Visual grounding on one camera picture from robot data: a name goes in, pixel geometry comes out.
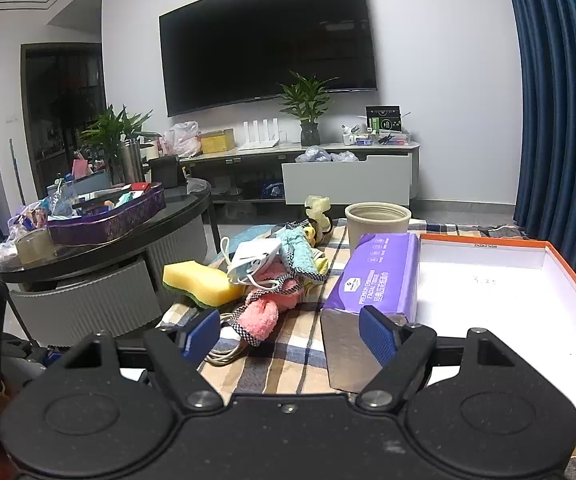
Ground pale yellow floral scarf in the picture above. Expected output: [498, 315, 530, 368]
[304, 195, 333, 233]

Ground white router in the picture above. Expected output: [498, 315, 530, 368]
[238, 117, 281, 151]

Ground orange white cardboard box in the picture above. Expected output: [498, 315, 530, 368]
[408, 232, 576, 453]

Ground white face mask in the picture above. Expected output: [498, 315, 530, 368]
[220, 236, 283, 291]

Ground plaid blanket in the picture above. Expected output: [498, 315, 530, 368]
[155, 216, 576, 480]

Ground yellow box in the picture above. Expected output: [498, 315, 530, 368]
[200, 128, 236, 154]

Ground dark display cabinet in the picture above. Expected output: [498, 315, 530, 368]
[20, 42, 106, 198]

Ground teal towel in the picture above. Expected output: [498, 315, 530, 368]
[213, 224, 289, 266]

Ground purple patterned tray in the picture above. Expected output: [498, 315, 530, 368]
[47, 182, 167, 247]

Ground dark grey flat box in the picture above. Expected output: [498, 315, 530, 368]
[65, 172, 111, 198]

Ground beige cup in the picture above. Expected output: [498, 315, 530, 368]
[344, 202, 413, 251]

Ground pile of small boxes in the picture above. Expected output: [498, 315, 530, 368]
[48, 182, 153, 221]

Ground green leafy plant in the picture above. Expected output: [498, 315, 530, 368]
[79, 104, 161, 186]

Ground round black glass coffee table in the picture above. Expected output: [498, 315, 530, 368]
[0, 177, 221, 346]

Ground pink white plastic bag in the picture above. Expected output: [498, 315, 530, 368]
[162, 121, 201, 157]

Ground purple tissue pack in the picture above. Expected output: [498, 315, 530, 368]
[320, 232, 421, 393]

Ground blue curtain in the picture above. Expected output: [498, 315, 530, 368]
[500, 0, 576, 311]

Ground green plant in dark vase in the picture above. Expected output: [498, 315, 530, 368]
[277, 71, 339, 148]

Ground clear tape roll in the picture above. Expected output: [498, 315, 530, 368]
[15, 228, 56, 265]

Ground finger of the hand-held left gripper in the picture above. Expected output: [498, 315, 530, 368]
[1, 338, 68, 387]

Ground white television cabinet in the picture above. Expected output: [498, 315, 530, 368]
[178, 137, 421, 206]

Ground clear plastic storage box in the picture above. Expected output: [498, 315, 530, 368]
[343, 122, 413, 147]

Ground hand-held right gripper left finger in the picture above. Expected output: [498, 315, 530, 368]
[50, 309, 225, 413]

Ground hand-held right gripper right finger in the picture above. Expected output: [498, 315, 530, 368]
[357, 305, 524, 411]

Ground teal fuzzy sock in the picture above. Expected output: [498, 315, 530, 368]
[275, 227, 329, 281]

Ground white cabinet drawer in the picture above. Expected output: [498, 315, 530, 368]
[281, 154, 413, 207]

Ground black wall television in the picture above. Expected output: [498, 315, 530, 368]
[159, 0, 379, 118]

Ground black green box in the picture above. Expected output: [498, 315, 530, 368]
[365, 105, 401, 133]

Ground white charging cable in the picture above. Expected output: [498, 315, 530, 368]
[203, 312, 249, 366]

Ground stainless steel flask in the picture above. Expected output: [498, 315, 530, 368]
[120, 140, 145, 185]

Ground pile of shiny snack packets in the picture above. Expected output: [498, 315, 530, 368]
[0, 200, 51, 266]

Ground yellow sponge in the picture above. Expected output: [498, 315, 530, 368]
[162, 260, 245, 309]

